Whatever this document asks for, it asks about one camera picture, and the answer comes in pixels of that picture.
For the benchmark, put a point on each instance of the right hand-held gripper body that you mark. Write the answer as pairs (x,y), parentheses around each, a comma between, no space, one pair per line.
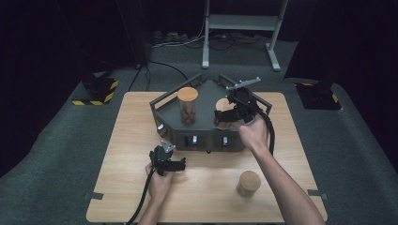
(244,100)

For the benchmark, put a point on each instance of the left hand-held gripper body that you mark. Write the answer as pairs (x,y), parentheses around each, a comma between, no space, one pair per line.
(160,161)

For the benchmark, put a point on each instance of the glass jar with red contents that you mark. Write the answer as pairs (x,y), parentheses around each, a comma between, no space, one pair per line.
(223,105)

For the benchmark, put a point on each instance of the dark grey corner shelf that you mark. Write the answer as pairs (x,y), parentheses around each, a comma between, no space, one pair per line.
(206,103)

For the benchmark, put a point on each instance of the tall glass jar with nuts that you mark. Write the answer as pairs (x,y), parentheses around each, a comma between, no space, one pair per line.
(187,104)

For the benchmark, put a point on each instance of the short glass jar wooden lid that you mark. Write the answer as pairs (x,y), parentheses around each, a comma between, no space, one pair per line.
(249,184)

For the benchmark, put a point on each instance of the person's left hand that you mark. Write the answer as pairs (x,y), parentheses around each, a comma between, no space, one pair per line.
(159,186)

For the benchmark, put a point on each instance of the person's right hand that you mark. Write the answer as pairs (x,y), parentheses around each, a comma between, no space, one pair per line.
(255,134)

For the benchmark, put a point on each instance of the grey tape strip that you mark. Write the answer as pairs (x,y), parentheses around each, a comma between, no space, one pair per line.
(94,196)
(317,194)

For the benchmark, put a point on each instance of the black base with striped edge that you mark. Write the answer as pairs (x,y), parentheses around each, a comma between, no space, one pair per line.
(319,97)
(98,89)

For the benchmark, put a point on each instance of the grey metal stand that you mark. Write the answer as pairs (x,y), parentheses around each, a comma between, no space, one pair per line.
(241,22)

